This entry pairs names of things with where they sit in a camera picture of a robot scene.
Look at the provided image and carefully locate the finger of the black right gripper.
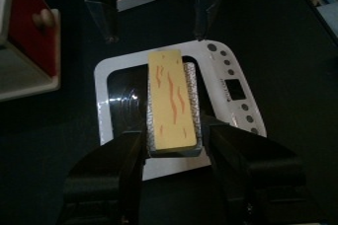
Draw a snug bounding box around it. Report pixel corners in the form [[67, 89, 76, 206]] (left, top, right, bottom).
[[191, 0, 235, 41], [70, 0, 122, 44]]

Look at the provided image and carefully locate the red white wooden toy cabinet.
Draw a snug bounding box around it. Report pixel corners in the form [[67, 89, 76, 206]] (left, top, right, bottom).
[[0, 0, 62, 103]]

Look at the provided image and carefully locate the white toy induction stove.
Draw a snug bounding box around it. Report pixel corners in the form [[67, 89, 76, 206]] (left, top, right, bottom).
[[92, 39, 269, 183]]

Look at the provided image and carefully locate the yellow egg sushi toy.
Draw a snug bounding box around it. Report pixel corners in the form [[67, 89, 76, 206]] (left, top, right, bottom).
[[146, 48, 205, 159]]

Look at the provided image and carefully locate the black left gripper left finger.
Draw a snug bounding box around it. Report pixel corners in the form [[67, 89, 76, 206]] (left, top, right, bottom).
[[56, 129, 150, 225]]

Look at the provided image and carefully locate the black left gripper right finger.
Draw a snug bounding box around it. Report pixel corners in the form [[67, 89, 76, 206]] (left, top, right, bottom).
[[202, 115, 329, 225]]

